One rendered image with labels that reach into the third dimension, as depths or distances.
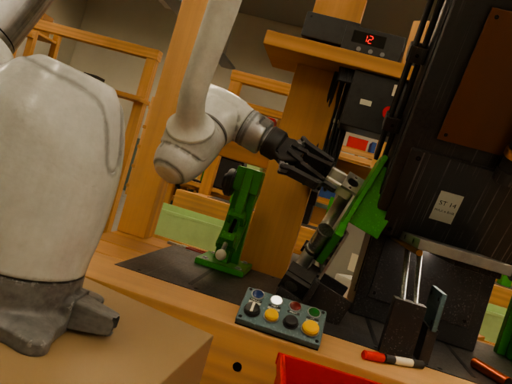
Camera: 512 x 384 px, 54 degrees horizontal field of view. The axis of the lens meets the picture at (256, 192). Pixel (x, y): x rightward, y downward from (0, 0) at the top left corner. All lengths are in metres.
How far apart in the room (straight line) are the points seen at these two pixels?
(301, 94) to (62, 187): 1.05
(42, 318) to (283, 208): 0.99
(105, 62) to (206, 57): 11.77
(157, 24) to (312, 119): 11.15
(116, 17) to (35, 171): 12.46
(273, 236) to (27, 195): 1.02
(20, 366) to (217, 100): 0.80
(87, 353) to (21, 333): 0.07
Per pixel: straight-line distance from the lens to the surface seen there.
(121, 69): 12.55
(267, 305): 0.92
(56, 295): 0.58
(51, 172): 0.53
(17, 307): 0.57
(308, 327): 0.89
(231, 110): 1.17
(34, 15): 0.77
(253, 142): 1.17
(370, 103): 1.38
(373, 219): 1.10
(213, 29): 1.01
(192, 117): 1.04
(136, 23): 12.72
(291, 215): 1.46
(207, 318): 0.90
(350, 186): 1.16
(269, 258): 1.48
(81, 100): 0.54
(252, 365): 0.91
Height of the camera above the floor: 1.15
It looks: 2 degrees down
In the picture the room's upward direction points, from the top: 16 degrees clockwise
